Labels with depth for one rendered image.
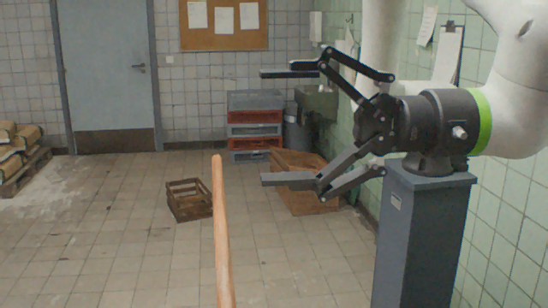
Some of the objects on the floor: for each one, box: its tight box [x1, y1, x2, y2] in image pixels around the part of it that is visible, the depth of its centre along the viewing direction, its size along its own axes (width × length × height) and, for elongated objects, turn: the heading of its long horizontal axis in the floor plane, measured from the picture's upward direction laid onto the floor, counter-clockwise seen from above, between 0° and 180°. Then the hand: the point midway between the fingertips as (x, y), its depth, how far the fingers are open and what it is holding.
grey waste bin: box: [283, 106, 313, 158], centre depth 503 cm, size 37×37×55 cm
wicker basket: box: [270, 164, 340, 217], centre depth 383 cm, size 49×56×28 cm
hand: (269, 128), depth 54 cm, fingers open, 13 cm apart
